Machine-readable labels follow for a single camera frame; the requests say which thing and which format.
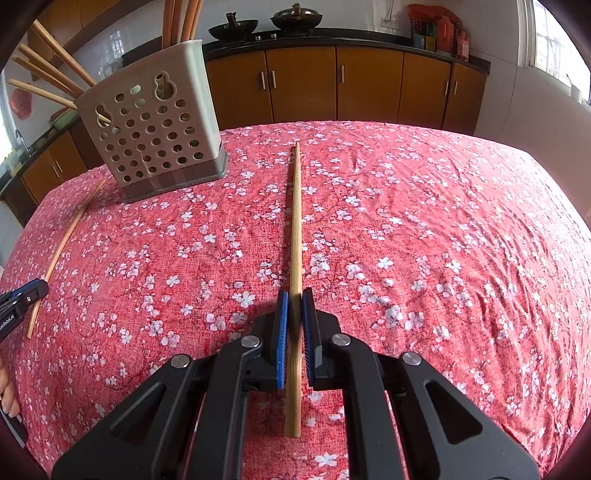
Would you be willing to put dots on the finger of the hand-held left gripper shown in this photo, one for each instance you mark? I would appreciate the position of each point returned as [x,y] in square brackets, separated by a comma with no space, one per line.
[32,293]

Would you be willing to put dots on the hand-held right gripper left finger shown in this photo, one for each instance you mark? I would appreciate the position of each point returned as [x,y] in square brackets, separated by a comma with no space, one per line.
[282,341]

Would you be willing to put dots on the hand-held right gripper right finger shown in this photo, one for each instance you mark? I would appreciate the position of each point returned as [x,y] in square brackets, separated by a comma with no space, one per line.
[310,341]

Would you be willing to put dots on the bamboo chopstick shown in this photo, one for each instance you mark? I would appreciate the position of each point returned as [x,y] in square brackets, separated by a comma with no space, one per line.
[169,23]
[32,68]
[295,221]
[60,250]
[198,9]
[60,50]
[41,93]
[187,23]

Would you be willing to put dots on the beige perforated chopstick holder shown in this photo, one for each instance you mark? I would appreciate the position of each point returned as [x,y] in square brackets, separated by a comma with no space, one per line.
[205,120]

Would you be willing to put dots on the person's left hand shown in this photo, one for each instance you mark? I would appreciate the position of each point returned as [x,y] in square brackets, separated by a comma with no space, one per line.
[8,392]

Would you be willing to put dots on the red floral tablecloth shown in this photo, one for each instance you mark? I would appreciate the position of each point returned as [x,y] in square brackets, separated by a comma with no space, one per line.
[415,277]

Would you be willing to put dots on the metal faucet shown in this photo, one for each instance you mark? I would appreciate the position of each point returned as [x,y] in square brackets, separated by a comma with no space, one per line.
[19,141]

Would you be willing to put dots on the red plastic bag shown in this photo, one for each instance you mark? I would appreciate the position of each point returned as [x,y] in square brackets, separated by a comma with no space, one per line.
[21,104]

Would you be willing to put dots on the wooden kitchen cabinet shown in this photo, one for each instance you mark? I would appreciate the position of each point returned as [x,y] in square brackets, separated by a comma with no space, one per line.
[369,83]

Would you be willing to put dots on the black wok with lid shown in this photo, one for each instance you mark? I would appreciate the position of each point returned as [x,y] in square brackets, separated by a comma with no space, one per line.
[295,18]

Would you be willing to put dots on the red packages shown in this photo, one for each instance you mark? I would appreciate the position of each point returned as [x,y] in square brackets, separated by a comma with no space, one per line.
[438,32]

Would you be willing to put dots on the bright window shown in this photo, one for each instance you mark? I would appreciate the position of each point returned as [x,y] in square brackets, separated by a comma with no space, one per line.
[554,37]

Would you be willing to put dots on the wooden wall cabinet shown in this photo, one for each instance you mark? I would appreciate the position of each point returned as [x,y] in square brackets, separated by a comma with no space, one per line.
[60,18]

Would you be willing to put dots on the white wall socket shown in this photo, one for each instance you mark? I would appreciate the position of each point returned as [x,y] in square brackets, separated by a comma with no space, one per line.
[390,24]

